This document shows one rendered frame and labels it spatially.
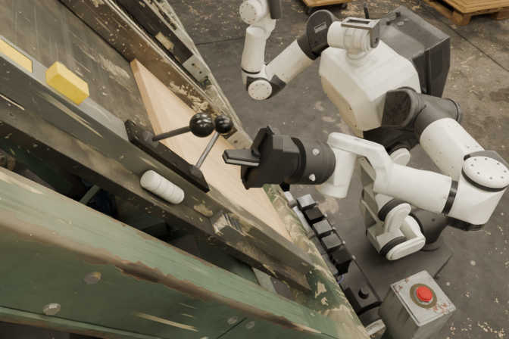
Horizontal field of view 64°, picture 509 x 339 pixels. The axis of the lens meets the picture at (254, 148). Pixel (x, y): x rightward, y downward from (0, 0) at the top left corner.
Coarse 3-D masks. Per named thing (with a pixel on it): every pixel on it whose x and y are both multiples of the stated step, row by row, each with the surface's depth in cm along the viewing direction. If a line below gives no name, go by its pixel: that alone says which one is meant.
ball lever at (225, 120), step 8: (216, 120) 74; (224, 120) 74; (232, 120) 75; (216, 128) 74; (224, 128) 74; (232, 128) 75; (216, 136) 75; (208, 144) 74; (208, 152) 74; (200, 160) 74; (192, 168) 72; (200, 176) 73
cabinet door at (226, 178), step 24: (144, 72) 104; (144, 96) 94; (168, 96) 109; (168, 120) 93; (168, 144) 82; (192, 144) 99; (216, 144) 121; (216, 168) 103; (240, 168) 128; (240, 192) 108; (264, 192) 134; (264, 216) 113
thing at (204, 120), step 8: (192, 120) 59; (200, 120) 58; (208, 120) 59; (184, 128) 61; (192, 128) 59; (200, 128) 58; (208, 128) 59; (144, 136) 64; (152, 136) 64; (160, 136) 63; (168, 136) 62; (200, 136) 59; (152, 144) 64
